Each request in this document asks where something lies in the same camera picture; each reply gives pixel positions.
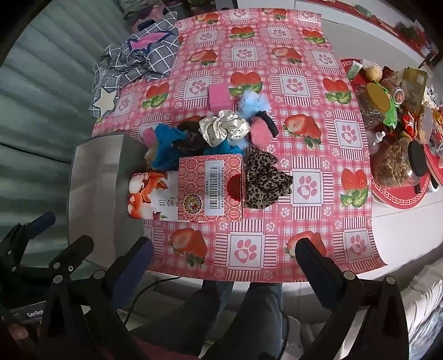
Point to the olive gold box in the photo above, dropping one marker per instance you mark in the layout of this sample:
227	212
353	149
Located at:
413	83

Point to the grey metal box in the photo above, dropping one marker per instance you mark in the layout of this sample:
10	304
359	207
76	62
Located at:
100	194

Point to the black lid nut jar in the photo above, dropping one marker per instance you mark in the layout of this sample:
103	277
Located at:
398	166

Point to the pink sponge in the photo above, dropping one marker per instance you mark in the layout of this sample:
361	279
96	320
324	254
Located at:
219	96

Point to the light blue fluffy scrunchie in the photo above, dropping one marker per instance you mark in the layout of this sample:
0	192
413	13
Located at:
252	104

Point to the green packet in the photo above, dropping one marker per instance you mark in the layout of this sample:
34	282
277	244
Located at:
393	114

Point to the pink cloth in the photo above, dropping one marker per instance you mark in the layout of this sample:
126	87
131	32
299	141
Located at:
148	137

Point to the yellow lid jar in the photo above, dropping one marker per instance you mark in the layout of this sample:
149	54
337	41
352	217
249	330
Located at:
377	100

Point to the beige cloth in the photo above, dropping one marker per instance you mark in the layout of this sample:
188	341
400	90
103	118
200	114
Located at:
150	155

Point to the brown fuzzy sock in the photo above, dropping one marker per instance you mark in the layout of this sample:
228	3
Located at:
188	138

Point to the red patterned box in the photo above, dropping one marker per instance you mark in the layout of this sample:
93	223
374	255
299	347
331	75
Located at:
207	194

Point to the person's left hand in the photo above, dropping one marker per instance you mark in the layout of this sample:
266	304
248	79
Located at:
15	332

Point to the pink strawberry print tablecloth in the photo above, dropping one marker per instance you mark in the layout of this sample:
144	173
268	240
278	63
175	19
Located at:
311	145

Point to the person's leg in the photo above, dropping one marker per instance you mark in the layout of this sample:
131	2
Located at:
259	311
193	311

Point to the white polka dot satin scrunchie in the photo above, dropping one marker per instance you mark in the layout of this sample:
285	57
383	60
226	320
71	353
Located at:
223	128

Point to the blue cloth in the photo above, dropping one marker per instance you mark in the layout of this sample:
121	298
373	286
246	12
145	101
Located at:
166	149

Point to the leopard print scrunchie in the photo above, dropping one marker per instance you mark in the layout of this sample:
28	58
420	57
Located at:
266	180

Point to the green tube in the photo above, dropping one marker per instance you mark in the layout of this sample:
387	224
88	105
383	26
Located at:
354	71

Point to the small white bottle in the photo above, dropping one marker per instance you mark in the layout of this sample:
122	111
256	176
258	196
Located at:
379	137

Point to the orange cloth piece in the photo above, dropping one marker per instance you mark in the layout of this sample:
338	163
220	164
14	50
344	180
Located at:
152	194

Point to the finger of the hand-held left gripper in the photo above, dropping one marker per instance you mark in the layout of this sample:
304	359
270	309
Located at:
41	219
78	249

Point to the red round tray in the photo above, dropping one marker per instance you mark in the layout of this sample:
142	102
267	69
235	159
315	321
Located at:
398	195

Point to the grey plaid blanket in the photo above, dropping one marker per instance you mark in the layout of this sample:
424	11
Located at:
138	59

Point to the person's right leg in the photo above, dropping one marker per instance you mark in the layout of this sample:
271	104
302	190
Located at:
259	311

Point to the black hair band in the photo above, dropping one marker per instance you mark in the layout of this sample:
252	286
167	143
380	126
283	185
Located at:
269	122

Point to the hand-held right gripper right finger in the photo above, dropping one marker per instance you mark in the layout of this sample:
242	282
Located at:
322	277

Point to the person's left leg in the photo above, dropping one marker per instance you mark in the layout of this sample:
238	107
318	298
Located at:
193	311

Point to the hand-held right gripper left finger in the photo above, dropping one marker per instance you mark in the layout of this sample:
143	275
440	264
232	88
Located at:
133	266

